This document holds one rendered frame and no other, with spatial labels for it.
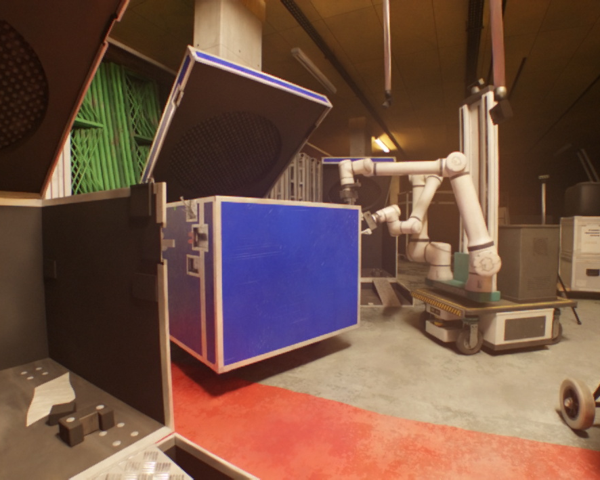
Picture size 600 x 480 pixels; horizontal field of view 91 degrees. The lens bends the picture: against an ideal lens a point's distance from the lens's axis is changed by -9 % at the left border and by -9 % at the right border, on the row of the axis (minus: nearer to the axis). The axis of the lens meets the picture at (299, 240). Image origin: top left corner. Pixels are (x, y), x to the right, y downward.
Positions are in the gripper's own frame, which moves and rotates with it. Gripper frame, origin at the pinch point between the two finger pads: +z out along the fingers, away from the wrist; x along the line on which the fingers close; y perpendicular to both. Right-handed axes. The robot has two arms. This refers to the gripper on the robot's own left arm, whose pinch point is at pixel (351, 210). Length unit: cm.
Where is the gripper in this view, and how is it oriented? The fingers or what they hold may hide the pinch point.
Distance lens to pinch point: 218.9
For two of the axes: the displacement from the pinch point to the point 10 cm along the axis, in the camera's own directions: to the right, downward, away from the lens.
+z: 1.2, 9.9, -0.9
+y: -6.6, 1.4, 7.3
